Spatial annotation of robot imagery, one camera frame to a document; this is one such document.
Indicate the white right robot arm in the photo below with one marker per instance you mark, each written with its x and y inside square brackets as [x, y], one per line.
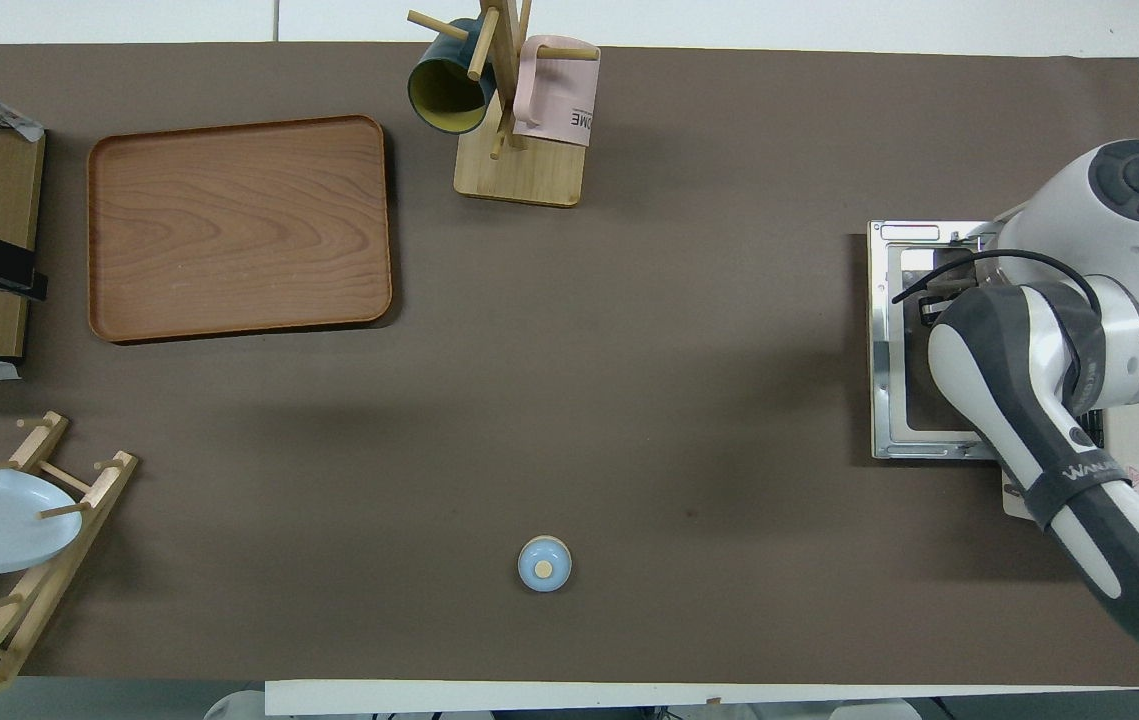
[1029, 350]

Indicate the brown wooden tray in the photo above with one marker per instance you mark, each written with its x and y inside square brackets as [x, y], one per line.
[239, 230]

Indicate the wooden dish rack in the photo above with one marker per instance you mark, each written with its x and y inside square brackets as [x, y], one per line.
[39, 590]

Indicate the brown table mat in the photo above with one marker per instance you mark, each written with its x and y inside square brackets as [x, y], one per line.
[629, 350]

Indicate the pink mug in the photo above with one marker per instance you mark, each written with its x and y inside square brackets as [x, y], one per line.
[559, 100]

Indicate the wooden mug tree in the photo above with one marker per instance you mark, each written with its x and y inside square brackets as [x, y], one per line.
[519, 175]

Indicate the dark teal mug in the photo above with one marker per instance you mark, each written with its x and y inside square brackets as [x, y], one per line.
[444, 90]

